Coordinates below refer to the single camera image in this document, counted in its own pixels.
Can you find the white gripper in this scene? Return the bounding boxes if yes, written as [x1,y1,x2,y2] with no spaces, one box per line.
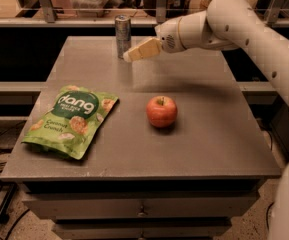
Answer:
[123,17,185,62]

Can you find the silver redbull can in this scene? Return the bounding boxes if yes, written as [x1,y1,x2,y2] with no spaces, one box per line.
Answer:
[115,15,131,58]

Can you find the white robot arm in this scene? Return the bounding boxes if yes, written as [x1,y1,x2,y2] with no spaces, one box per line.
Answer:
[123,0,289,240]

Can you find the red apple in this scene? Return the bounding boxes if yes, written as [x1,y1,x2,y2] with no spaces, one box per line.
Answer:
[146,95,178,128]

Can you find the green dang snack bag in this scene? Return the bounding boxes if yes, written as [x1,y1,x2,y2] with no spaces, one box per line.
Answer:
[22,85,118,160]

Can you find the grey drawer cabinet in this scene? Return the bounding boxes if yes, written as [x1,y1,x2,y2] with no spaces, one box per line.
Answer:
[2,37,280,240]

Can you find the metal shelf rail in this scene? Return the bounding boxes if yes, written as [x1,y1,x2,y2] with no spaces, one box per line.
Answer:
[0,0,289,28]

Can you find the black cable on right floor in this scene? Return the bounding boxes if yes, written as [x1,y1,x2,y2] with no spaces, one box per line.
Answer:
[264,202,275,240]

